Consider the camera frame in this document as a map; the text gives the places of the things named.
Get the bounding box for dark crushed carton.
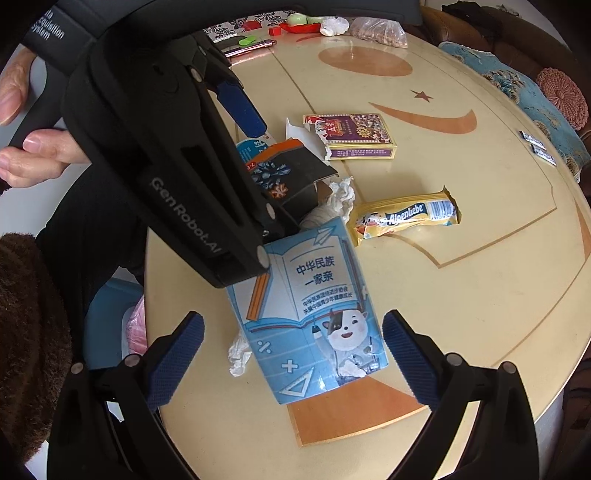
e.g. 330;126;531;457
234;135;341;218

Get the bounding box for yellow candy wrapper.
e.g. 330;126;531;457
346;187;462;246

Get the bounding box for blue milk carton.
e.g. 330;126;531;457
228;218;389;404

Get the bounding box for pink trash bin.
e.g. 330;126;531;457
125;297;148;355

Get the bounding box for person's left hand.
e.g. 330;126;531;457
1;47;90;188

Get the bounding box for pink mobile phone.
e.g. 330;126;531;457
224;39;276;59

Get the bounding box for white crumpled tissue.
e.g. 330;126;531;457
300;177;356;230

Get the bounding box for floral patterned cloth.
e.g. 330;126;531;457
204;15;276;43

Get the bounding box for purple playing card box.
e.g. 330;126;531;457
303;113;398;161

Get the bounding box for blue plastic stool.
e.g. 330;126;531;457
83;278;143;370

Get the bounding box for green plastic toy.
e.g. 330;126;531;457
287;12;324;26

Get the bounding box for white plastic bag knot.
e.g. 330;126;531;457
320;17;349;37

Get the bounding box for bag of peanuts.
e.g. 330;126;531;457
348;17;408;49

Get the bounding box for blue floral cushion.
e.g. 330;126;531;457
439;41;590;183

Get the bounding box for pink crochet round cushion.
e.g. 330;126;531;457
536;68;589;131

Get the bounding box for brown leather sofa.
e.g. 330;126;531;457
417;2;591;139

